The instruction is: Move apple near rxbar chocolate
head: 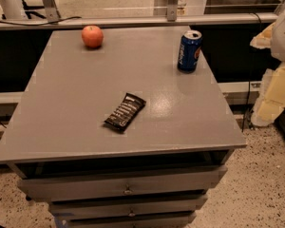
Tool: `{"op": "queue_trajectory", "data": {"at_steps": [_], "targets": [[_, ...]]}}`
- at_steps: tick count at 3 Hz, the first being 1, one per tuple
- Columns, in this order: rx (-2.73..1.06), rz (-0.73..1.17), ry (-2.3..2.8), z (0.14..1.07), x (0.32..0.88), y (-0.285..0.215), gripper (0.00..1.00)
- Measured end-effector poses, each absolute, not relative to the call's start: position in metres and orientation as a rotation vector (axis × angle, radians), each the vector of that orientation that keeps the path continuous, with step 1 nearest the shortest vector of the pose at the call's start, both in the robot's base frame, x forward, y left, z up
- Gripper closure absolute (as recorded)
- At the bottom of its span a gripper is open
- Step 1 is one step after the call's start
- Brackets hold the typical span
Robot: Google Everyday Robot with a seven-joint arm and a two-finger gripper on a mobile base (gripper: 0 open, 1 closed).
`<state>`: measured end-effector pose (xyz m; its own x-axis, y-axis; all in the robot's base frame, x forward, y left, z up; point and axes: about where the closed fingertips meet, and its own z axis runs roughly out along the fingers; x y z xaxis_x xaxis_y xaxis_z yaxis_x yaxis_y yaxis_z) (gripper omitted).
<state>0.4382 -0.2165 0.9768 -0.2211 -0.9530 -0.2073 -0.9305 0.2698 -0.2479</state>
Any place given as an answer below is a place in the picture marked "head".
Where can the white pipe post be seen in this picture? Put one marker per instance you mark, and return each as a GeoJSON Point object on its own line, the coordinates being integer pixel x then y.
{"type": "Point", "coordinates": [13, 9]}

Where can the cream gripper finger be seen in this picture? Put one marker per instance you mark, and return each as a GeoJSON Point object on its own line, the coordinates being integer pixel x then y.
{"type": "Point", "coordinates": [271, 100]}
{"type": "Point", "coordinates": [263, 39]}

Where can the blue pepsi soda can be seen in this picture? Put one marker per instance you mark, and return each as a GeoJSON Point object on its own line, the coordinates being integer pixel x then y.
{"type": "Point", "coordinates": [189, 52]}

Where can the black rxbar chocolate wrapper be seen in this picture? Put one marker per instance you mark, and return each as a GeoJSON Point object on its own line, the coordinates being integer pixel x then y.
{"type": "Point", "coordinates": [126, 112]}

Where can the bottom grey drawer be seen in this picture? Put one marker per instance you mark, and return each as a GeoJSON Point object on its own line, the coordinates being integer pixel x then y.
{"type": "Point", "coordinates": [139, 221]}

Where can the red apple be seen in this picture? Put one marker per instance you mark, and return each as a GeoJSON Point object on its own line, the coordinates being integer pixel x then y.
{"type": "Point", "coordinates": [92, 36]}

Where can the top grey drawer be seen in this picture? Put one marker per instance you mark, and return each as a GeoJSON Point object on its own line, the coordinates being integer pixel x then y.
{"type": "Point", "coordinates": [123, 184]}

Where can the grey drawer cabinet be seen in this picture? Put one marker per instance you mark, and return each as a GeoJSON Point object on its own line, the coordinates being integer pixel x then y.
{"type": "Point", "coordinates": [118, 137]}

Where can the middle grey drawer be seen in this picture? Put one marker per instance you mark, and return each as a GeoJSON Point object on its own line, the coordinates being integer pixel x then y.
{"type": "Point", "coordinates": [128, 207]}

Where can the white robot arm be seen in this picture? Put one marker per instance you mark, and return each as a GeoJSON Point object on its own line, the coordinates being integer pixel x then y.
{"type": "Point", "coordinates": [278, 38]}

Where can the grey drawer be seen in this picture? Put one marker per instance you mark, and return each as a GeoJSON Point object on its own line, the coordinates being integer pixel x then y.
{"type": "Point", "coordinates": [139, 221]}
{"type": "Point", "coordinates": [128, 207]}
{"type": "Point", "coordinates": [123, 184]}

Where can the grey metal rail frame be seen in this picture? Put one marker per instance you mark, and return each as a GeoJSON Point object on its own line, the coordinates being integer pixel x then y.
{"type": "Point", "coordinates": [54, 20]}

